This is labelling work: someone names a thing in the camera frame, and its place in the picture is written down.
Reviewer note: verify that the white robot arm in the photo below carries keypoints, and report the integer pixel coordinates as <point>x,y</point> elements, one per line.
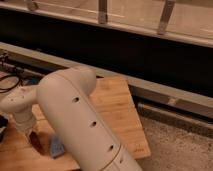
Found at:
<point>63,99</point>

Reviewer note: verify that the blue sponge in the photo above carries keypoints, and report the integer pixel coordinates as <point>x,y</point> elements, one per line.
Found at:
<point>56,147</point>

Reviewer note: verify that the dark object at left edge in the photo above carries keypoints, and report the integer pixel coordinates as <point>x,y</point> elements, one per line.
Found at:
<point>3,126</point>

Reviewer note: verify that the metal window rail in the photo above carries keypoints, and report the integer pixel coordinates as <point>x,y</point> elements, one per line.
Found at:
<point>188,21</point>

